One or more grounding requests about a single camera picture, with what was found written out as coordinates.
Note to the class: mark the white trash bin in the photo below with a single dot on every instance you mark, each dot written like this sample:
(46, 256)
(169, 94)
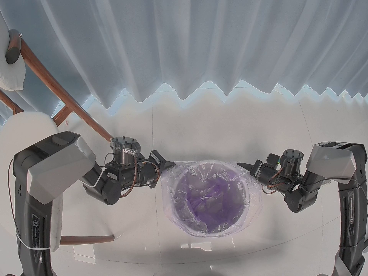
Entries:
(179, 182)

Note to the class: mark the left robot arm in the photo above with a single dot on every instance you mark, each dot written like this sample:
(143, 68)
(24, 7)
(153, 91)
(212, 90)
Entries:
(57, 165)

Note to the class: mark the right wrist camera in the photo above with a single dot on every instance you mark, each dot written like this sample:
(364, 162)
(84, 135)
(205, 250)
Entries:
(272, 159)

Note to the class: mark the white curtain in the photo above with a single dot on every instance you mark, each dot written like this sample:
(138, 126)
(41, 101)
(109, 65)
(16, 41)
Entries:
(201, 33)

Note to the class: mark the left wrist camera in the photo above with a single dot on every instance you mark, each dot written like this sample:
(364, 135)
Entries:
(157, 159)

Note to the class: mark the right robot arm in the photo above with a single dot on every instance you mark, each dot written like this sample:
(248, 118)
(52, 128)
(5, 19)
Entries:
(327, 159)

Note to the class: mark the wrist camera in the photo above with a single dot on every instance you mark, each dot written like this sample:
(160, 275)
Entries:
(157, 159)
(272, 159)

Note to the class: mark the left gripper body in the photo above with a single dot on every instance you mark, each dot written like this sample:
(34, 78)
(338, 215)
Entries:
(143, 175)

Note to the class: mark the purple plastic bag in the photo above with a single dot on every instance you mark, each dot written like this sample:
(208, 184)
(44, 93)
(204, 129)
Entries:
(212, 194)

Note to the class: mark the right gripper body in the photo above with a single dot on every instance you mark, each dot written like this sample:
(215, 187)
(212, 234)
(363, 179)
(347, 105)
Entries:
(267, 175)

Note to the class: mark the white cushioned wooden chair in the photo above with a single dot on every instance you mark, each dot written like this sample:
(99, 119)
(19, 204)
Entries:
(31, 142)

